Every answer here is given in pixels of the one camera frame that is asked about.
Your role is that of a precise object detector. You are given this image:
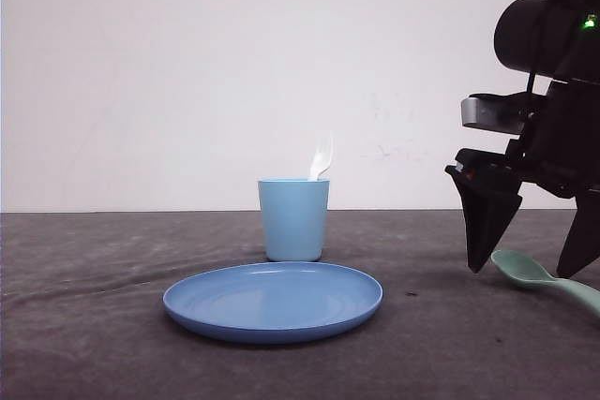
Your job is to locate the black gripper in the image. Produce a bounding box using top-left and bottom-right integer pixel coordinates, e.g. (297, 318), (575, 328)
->
(445, 81), (599, 278)

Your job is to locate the mint green plastic spoon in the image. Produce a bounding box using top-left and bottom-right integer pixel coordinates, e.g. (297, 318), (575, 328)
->
(491, 249), (599, 316)

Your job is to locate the light blue plastic cup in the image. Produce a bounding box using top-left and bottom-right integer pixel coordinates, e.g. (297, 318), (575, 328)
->
(258, 178), (330, 261)

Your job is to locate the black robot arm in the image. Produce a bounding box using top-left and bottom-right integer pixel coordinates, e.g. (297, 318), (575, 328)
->
(446, 0), (599, 278)

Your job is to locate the white plastic fork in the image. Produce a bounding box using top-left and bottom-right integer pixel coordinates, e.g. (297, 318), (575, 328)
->
(308, 133), (334, 181)

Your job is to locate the blue plastic plate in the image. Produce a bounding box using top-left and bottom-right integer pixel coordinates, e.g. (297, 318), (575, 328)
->
(163, 261), (383, 345)

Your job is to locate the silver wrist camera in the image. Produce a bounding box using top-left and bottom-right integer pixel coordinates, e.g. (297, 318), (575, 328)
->
(460, 92), (529, 135)

